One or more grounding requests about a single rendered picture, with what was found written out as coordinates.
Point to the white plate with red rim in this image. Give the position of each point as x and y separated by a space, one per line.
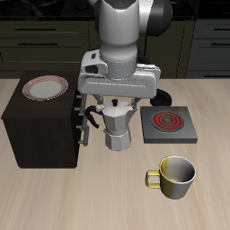
45 88

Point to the dark grey stove plate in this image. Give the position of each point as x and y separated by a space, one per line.
169 131

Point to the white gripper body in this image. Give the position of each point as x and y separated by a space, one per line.
119 86

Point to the dark wooden cabinet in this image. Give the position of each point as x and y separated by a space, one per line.
39 131

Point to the dark kitchen cupboards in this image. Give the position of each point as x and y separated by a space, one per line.
45 45

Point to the yellow and white mug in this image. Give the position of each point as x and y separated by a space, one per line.
176 176

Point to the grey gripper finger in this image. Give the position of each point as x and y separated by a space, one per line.
99 99
136 102

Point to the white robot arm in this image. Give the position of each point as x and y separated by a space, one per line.
119 33

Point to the silver moka pot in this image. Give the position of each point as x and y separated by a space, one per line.
117 125

